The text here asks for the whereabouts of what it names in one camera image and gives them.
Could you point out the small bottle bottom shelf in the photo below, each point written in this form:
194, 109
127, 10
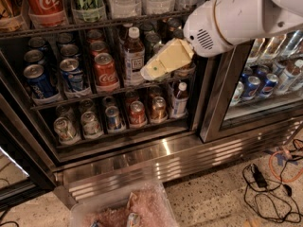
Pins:
179, 100

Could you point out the blue pepsi can front left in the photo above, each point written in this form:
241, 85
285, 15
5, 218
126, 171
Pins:
39, 81

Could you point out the black power adapter with cable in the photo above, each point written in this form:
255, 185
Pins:
269, 199

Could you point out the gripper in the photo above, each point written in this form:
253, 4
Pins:
202, 32

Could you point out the clear plastic bin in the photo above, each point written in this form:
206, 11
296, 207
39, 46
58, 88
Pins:
143, 204

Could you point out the red cola can top shelf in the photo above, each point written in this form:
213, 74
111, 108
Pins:
44, 0

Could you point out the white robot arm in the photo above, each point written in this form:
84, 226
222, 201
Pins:
217, 26

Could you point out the green can middle shelf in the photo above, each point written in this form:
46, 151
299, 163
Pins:
157, 48

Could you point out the white can bottom left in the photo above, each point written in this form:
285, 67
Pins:
65, 129

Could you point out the red cola can front middle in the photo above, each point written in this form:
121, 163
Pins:
105, 70

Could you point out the blue can bottom shelf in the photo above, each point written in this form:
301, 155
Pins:
113, 118

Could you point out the brown tea bottle white cap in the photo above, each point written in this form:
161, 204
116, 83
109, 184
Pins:
134, 53

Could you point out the red can bottom shelf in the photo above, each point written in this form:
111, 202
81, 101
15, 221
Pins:
137, 113

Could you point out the steel fridge door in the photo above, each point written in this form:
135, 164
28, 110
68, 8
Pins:
281, 116

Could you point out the blue pepsi can right fridge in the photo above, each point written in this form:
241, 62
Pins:
250, 87

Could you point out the clear water bottle top shelf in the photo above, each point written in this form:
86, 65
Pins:
125, 8

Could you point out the white green can bottom shelf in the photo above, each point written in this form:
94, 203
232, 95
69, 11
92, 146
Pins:
90, 125

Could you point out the gold can bottom shelf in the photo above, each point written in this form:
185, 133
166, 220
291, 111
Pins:
158, 108

